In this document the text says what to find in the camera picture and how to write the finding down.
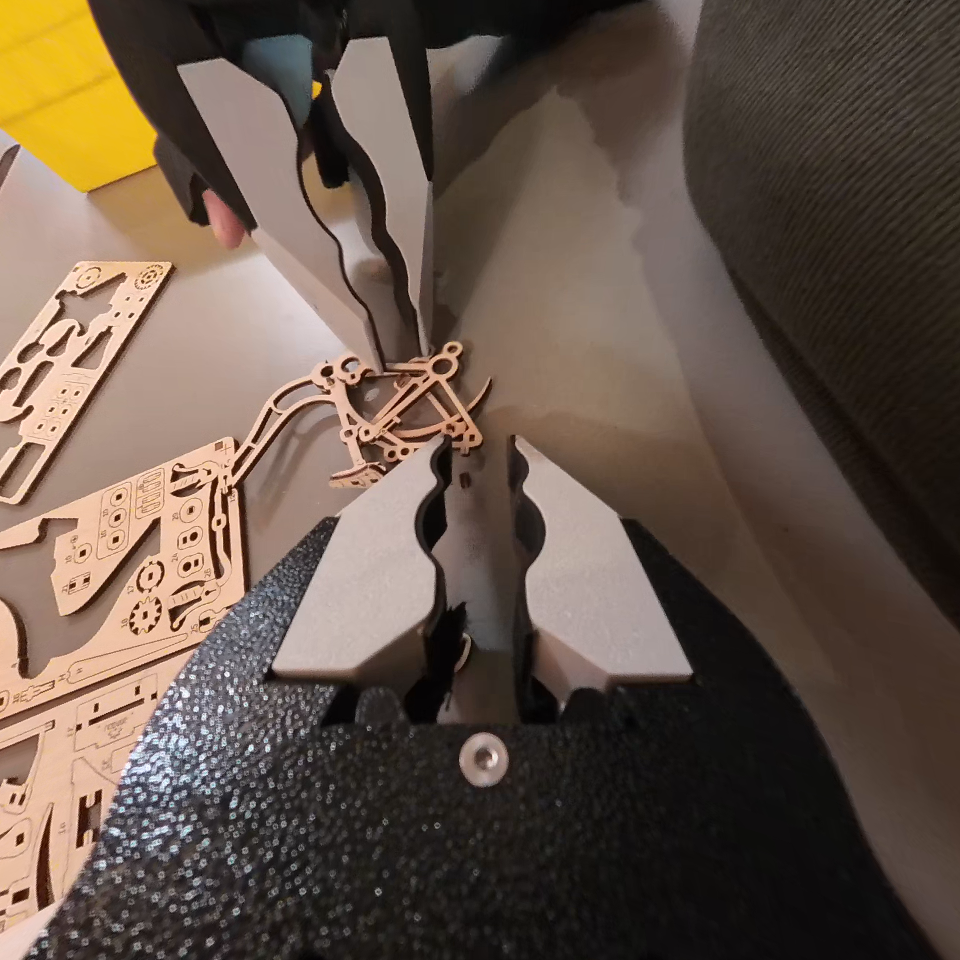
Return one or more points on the yellow plastic bin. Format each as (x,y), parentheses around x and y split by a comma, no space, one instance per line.
(60,90)

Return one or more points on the triangular wooden bicycle frame part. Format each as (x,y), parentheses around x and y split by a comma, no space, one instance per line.
(457,401)

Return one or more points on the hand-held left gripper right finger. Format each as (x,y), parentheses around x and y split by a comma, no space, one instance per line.
(607,600)

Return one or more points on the wooden bicycle frame with saddle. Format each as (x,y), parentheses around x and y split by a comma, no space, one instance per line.
(358,475)

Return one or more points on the wooden part sheet with gears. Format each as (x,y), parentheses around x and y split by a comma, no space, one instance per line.
(112,525)

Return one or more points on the narrow wooden part sheet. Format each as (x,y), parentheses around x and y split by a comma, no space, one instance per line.
(75,360)

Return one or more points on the person's right hand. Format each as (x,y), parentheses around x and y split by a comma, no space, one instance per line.
(225,225)

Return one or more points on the person's dark clothing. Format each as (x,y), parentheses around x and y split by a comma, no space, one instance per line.
(840,187)

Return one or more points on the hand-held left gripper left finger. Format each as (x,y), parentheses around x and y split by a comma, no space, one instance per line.
(352,600)

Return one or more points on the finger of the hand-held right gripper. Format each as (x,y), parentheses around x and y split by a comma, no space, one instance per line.
(255,150)
(390,165)

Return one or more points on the wooden part sheet with slots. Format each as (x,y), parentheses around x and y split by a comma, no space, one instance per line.
(67,750)

